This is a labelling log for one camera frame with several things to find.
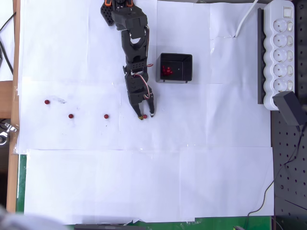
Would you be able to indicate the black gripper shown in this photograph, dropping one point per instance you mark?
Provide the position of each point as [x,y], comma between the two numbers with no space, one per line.
[136,98]

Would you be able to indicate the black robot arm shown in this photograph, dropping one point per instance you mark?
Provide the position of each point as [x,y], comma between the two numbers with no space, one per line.
[129,16]

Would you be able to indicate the black square bin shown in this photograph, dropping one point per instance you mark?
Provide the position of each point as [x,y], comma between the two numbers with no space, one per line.
[187,69]

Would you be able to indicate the white paper table cover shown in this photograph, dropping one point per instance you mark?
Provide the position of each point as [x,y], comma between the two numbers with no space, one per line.
[144,179]

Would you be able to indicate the black flat device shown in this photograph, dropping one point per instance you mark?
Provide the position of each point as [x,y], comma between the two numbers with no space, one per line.
[108,227]

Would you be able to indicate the metal clamp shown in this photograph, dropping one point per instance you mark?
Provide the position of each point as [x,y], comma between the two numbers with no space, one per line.
[7,127]

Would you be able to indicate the black power adapter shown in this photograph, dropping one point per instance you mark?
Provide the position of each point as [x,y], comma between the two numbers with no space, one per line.
[287,107]

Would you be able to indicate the green cutting mat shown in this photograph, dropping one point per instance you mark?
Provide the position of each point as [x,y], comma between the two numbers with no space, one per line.
[21,182]

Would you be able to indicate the black perforated pegboard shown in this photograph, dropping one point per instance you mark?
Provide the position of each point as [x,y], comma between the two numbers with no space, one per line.
[292,167]

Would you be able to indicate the white power strip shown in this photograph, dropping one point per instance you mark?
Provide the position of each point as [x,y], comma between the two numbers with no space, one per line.
[279,14]

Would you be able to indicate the blurred grey object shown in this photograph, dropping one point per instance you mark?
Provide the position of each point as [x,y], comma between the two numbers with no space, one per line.
[19,221]

